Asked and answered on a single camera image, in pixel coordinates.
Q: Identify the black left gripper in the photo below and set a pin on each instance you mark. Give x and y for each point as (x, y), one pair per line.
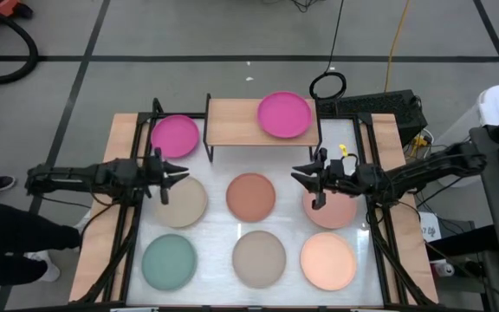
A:
(152, 182)

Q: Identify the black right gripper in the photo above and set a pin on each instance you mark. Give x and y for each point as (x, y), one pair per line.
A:
(353, 184)

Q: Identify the beige plate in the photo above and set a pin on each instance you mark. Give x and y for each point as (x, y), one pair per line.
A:
(184, 206)

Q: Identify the magenta plate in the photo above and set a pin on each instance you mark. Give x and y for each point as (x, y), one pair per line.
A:
(175, 136)
(284, 115)

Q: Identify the salmon pink plate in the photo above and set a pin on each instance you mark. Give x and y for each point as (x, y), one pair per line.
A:
(334, 212)

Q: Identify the terracotta plate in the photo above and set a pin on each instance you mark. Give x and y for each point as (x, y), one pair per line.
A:
(250, 197)

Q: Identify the peach plate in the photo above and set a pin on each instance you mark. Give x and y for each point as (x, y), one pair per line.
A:
(328, 261)

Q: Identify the teal plate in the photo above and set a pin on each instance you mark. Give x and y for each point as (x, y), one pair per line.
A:
(169, 262)

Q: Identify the taupe plate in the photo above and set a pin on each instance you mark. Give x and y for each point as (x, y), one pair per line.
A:
(259, 259)

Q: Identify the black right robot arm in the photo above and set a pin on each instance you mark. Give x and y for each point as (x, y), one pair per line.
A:
(423, 168)

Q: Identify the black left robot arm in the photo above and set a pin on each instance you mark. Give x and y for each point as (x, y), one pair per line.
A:
(67, 177)

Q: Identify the yellow tag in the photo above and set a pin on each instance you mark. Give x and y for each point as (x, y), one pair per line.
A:
(342, 149)

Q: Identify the yellow plug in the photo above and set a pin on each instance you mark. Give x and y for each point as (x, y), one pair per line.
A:
(420, 141)

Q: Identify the white paper card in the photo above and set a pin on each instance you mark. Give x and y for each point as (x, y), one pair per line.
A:
(430, 225)

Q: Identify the white roll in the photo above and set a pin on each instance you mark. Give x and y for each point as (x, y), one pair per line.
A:
(444, 269)

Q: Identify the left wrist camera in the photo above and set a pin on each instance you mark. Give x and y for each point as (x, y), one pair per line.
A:
(155, 168)

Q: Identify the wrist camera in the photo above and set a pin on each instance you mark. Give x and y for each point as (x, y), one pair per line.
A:
(337, 169)
(155, 168)

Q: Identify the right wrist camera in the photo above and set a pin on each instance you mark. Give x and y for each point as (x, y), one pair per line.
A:
(337, 169)

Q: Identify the wooden shelf black frame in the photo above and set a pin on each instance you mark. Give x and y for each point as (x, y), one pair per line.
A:
(232, 123)

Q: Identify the black metal rig frame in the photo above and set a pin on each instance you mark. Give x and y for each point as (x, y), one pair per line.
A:
(364, 119)

